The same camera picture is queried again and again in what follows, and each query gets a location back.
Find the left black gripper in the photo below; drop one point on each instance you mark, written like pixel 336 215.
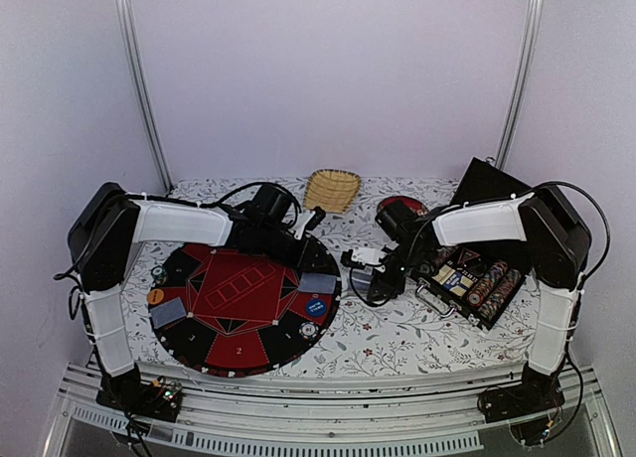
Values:
pixel 306 259

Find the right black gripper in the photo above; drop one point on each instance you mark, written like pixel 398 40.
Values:
pixel 391 289

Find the blue checkered card deck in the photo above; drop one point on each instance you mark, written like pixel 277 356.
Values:
pixel 361 280

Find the dealt blue cards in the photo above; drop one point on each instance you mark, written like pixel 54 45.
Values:
pixel 317 283
pixel 167 313

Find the blue small blind chip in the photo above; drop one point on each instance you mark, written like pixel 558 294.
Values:
pixel 316 307

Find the blue white ten chip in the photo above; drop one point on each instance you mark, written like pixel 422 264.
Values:
pixel 308 330

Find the poker chip stack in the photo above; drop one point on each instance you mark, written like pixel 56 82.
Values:
pixel 159 275

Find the orange dealer button chip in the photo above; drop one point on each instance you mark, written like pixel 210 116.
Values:
pixel 155 297

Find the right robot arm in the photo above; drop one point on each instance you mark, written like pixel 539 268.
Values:
pixel 558 243

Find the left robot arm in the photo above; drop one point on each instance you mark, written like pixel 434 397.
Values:
pixel 270 224

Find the boxed card deck in case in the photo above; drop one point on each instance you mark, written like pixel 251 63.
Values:
pixel 455 281

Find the woven bamboo basket tray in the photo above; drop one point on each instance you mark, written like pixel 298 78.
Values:
pixel 334 191

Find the red floral round plate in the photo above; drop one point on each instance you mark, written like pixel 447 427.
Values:
pixel 414 205

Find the red triangle sign card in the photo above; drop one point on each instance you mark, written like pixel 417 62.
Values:
pixel 466 258

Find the black poker chip case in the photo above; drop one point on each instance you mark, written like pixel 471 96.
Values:
pixel 481 182

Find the poker chip row in case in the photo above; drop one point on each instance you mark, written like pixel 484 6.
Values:
pixel 486 284

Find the round red black poker mat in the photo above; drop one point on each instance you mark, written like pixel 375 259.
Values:
pixel 243 310

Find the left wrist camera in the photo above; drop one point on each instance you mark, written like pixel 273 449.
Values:
pixel 307 221

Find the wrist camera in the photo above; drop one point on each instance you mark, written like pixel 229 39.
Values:
pixel 361 257
pixel 307 221

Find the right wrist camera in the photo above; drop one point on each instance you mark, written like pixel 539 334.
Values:
pixel 361 257

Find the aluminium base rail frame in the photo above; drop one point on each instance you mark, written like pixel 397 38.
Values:
pixel 427 415

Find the right aluminium corner post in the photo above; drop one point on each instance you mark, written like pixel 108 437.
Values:
pixel 527 52

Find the aluminium corner post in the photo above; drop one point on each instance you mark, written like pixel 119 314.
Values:
pixel 527 52
pixel 132 50

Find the left aluminium corner post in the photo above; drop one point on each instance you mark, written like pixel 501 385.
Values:
pixel 132 50

